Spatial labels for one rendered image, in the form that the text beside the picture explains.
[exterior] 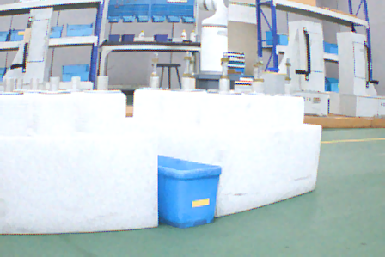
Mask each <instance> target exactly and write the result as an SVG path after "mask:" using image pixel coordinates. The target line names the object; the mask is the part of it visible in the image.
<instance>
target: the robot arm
mask: <svg viewBox="0 0 385 257"><path fill-rule="evenodd" d="M198 5H199V7H200V9H201V10H203V11H216V13H215V14H214V16H211V17H210V18H207V19H205V20H203V21H202V37H201V58H200V73H205V74H206V75H222V66H221V58H222V57H223V52H227V48H228V35H227V28H228V22H229V20H228V14H229V0H198Z"/></svg>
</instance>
